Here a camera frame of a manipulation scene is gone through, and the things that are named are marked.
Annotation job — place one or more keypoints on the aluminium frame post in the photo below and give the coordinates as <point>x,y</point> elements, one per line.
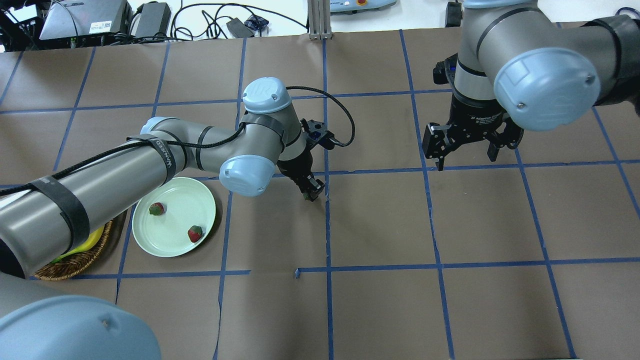
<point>318,17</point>

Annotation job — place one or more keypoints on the light green plate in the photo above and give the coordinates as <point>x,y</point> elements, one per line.
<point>188,202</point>

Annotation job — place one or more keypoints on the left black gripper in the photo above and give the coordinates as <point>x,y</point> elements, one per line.
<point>296,168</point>

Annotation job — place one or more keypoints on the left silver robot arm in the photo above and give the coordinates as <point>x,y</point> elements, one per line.
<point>54,214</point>

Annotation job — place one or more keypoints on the blue teach pendant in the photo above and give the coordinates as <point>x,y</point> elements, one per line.
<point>356,6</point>

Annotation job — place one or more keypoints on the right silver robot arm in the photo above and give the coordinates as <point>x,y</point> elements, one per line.
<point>516,71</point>

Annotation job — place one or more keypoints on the yellow banana bunch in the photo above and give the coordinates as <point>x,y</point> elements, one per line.
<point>89,244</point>

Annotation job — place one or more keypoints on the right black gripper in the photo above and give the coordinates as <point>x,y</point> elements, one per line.
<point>472,116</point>

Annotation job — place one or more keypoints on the brown wicker basket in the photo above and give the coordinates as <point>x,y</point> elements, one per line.
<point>75,264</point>

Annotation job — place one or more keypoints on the black power adapter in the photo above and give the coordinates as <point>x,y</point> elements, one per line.
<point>153,20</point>

